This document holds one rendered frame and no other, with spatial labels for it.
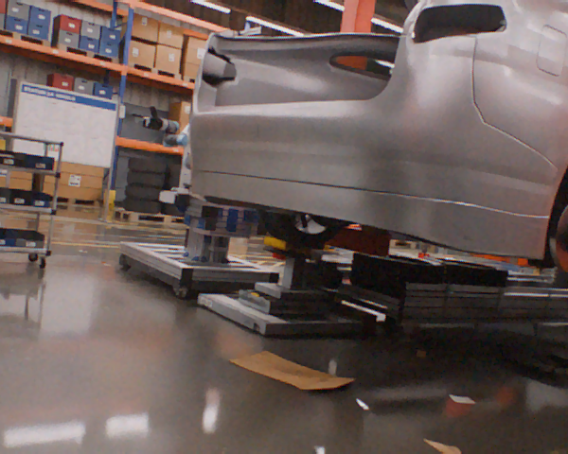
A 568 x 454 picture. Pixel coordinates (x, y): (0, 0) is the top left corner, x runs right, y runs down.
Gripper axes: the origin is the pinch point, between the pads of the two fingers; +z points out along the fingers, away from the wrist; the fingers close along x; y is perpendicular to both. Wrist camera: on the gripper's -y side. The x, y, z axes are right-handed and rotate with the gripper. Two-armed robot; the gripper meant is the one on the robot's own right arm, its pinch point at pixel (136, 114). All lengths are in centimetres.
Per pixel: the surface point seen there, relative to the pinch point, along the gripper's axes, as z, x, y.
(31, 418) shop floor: 150, -195, 98
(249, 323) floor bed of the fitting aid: -21, -127, 103
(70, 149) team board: -241, 492, 89
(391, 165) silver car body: 76, -257, -11
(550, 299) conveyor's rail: -269, -215, 64
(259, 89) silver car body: 1, -112, -33
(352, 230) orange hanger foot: -104, -126, 41
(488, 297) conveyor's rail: -189, -198, 67
